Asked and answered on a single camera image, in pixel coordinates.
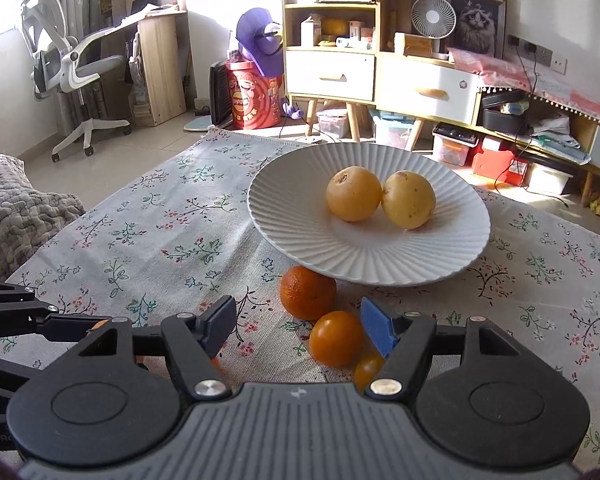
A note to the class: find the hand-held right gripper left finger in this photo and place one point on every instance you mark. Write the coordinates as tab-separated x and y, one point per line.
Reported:
219	327

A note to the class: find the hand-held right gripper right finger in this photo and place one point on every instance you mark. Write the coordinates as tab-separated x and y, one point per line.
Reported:
377	330

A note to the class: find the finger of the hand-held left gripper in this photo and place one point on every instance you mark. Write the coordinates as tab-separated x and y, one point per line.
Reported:
70	325
2	367

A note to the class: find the small smooth orange citrus fruit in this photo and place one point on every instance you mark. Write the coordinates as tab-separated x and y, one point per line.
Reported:
366	371

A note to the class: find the white ribbed plate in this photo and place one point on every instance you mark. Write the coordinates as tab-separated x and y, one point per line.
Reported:
370	255

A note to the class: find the textured mandarin orange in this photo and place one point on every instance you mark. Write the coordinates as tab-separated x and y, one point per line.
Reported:
305	292

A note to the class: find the floral tablecloth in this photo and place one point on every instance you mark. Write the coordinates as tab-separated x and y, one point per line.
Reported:
155	240

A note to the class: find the grey quilted blanket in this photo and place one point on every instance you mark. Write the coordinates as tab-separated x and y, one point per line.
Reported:
20	220

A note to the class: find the yellow speckled round fruit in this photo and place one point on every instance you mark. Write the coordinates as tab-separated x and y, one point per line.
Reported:
410	202

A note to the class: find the yellow round fruit with stem scar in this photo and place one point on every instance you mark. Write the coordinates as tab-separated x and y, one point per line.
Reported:
355	197

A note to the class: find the clear storage box black lid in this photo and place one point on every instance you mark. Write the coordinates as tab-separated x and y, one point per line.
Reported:
452	147

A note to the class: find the clear storage box blue lid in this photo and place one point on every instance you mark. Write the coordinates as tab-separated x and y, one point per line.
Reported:
392	132

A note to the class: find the red box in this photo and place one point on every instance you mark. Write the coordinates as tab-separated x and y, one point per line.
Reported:
495	162

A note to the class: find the pale blue floor scale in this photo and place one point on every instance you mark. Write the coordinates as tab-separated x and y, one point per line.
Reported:
197	124

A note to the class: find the small clear storage box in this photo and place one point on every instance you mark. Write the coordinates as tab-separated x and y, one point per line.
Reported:
332	124

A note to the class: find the red printed drum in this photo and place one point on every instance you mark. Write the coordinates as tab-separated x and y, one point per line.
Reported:
252	102

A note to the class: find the purple toy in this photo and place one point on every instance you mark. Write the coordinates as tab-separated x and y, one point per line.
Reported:
292	110

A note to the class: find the white storage box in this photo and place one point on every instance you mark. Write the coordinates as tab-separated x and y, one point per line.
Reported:
547	175

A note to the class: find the black heater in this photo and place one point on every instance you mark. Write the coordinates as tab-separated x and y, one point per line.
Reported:
220	95

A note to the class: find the black case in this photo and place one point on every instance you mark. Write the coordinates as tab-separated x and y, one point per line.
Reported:
500	119

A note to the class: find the white drawer with round sticker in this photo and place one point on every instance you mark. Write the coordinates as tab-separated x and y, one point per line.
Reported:
430	91

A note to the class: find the wooden desk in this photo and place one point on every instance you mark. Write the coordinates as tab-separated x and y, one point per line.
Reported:
160	70

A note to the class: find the white office chair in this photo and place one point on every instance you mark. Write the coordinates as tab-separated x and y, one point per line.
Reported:
60	60

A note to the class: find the low wooden cabinet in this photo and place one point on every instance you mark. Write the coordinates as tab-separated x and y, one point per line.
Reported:
585	132

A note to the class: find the wooden box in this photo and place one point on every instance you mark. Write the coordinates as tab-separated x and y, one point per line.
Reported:
412	45

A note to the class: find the purple cap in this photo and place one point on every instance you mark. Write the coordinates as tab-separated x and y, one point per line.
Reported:
260	42

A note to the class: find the pink patterned cloth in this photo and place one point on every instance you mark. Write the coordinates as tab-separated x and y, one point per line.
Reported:
520	77

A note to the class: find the white carton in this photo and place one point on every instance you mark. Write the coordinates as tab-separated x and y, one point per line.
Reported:
310	32

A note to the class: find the tall wooden shelf cabinet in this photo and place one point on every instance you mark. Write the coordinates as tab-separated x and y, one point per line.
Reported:
380	20

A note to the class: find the small white desk fan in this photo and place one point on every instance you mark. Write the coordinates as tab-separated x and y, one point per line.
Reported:
433	16

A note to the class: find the framed cat picture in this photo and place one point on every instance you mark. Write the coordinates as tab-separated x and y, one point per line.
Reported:
480	20

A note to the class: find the white wall socket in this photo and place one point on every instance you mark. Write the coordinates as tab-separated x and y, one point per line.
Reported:
552	60

